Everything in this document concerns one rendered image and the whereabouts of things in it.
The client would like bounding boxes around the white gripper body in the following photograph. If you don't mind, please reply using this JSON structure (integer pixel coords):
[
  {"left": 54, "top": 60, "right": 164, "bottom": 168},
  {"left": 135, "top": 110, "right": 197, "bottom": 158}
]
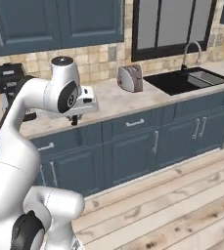
[{"left": 56, "top": 101, "right": 100, "bottom": 119}]

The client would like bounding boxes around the blue drawer front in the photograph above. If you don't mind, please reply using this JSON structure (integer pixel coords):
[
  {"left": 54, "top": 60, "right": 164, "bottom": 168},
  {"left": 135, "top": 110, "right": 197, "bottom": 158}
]
[
  {"left": 101, "top": 107, "right": 164, "bottom": 143},
  {"left": 29, "top": 122, "right": 104, "bottom": 156}
]

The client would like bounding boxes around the blue base cupboard door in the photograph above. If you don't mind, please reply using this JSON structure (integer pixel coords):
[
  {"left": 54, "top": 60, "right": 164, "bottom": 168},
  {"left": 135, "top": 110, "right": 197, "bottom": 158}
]
[
  {"left": 195, "top": 106, "right": 224, "bottom": 156},
  {"left": 48, "top": 146, "right": 106, "bottom": 197},
  {"left": 156, "top": 117, "right": 201, "bottom": 170},
  {"left": 103, "top": 129, "right": 160, "bottom": 190}
]

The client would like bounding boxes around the silver toaster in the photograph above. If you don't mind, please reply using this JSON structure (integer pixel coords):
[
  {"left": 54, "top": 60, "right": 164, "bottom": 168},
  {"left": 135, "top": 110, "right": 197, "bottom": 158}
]
[{"left": 116, "top": 63, "right": 144, "bottom": 94}]

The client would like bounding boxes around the black coffee machine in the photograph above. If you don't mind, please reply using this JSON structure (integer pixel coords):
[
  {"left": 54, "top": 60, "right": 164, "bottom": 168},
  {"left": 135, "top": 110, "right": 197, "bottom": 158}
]
[{"left": 0, "top": 62, "right": 37, "bottom": 123}]

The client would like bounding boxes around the black sink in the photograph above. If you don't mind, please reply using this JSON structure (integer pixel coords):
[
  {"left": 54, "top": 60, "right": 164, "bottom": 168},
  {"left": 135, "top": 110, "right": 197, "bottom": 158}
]
[{"left": 143, "top": 65, "right": 224, "bottom": 97}]

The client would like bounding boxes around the blue panel under sink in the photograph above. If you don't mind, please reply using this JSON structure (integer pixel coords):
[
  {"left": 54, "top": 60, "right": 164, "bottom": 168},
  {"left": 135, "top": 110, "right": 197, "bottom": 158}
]
[{"left": 173, "top": 90, "right": 224, "bottom": 122}]

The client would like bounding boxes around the silver tap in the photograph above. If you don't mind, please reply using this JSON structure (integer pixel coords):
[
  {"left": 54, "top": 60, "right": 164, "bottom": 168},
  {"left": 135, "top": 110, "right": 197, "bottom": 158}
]
[{"left": 180, "top": 40, "right": 203, "bottom": 71}]

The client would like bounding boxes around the black framed window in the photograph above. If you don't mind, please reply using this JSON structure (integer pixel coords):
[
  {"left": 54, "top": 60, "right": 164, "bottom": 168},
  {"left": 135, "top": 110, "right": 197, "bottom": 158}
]
[{"left": 130, "top": 0, "right": 218, "bottom": 63}]

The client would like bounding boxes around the silver drawer handle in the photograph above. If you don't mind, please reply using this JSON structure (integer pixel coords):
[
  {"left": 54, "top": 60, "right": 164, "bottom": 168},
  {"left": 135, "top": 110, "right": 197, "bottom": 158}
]
[
  {"left": 125, "top": 118, "right": 146, "bottom": 128},
  {"left": 37, "top": 142, "right": 56, "bottom": 152}
]

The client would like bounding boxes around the silver cupboard door handle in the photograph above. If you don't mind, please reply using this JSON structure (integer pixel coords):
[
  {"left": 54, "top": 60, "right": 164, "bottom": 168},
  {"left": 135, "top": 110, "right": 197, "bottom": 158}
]
[
  {"left": 38, "top": 163, "right": 47, "bottom": 188},
  {"left": 152, "top": 130, "right": 159, "bottom": 155},
  {"left": 198, "top": 115, "right": 208, "bottom": 140},
  {"left": 49, "top": 161, "right": 59, "bottom": 188},
  {"left": 192, "top": 117, "right": 202, "bottom": 141}
]

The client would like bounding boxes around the grey wall socket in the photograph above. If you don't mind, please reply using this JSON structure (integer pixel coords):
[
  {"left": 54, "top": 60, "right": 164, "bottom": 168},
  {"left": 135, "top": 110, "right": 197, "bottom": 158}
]
[
  {"left": 208, "top": 32, "right": 224, "bottom": 48},
  {"left": 108, "top": 45, "right": 118, "bottom": 63}
]

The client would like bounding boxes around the blue wall cupboard door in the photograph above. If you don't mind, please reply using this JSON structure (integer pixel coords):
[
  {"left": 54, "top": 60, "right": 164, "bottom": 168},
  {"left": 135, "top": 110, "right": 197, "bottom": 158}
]
[
  {"left": 0, "top": 0, "right": 63, "bottom": 59},
  {"left": 57, "top": 0, "right": 126, "bottom": 50}
]

